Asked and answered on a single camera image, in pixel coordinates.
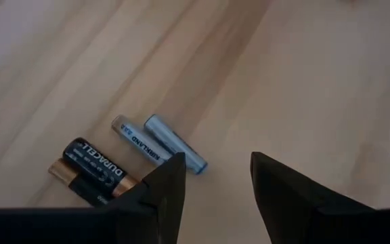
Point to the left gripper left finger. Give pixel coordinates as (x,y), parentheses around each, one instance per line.
(113,227)

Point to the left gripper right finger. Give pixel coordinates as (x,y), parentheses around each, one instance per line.
(300,217)

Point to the black copper Duracell AA battery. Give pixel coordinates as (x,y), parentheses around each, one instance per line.
(93,165)

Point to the black copper Duracell AAA battery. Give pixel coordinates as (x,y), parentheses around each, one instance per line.
(63,171)

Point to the silver Kirkland AAA battery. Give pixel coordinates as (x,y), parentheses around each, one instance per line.
(168,137)
(135,139)

